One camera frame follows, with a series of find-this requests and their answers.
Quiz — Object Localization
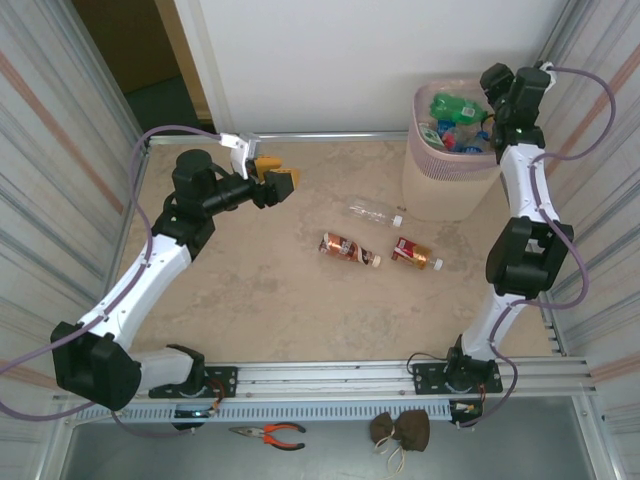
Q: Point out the green soda bottle yellow cap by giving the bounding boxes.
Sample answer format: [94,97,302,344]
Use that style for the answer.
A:
[429,92,489,125]

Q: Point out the green white label bottle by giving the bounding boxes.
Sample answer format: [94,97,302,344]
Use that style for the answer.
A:
[418,124,444,149]

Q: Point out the brown coffee drink bottle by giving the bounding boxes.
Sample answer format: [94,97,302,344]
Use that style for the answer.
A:
[318,230,383,271]

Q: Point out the clear unlabelled white cap bottle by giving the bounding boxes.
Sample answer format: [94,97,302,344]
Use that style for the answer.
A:
[344,197,405,229]

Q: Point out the red gold label bottle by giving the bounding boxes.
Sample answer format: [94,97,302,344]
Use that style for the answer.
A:
[390,236,445,273]

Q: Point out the beige plastic waste bin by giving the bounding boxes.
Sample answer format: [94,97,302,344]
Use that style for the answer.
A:
[401,78,504,222]

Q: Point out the brown wooden door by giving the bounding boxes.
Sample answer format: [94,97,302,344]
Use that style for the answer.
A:
[72,0,182,96]

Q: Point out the brown cloth pouch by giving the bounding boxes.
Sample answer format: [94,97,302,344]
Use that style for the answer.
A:
[369,412,432,474]

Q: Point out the grey metal shelf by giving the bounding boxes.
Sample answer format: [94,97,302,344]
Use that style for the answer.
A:
[42,397,619,480]

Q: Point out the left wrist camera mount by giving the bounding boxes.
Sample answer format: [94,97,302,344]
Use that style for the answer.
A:
[218,131,260,180]

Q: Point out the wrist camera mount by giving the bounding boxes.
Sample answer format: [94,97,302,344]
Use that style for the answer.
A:
[218,131,260,180]
[534,58,558,87]

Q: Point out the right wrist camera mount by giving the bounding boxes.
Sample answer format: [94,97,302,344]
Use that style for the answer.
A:
[534,58,558,87]

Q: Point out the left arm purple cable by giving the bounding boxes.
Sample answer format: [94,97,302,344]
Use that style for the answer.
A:
[0,124,226,440]

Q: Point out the white door frame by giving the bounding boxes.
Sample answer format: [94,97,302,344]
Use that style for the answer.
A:
[169,0,236,136]

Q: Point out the grooved aluminium mounting rail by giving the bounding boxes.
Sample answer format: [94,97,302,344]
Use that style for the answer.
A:
[52,355,599,405]

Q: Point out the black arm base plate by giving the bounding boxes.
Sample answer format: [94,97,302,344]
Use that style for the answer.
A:
[148,366,239,400]
[412,362,504,396]

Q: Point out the white slotted cable duct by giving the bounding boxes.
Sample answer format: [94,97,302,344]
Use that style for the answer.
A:
[67,401,454,425]

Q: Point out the orange handled pliers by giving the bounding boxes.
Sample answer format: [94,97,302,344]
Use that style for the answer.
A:
[228,422,307,452]

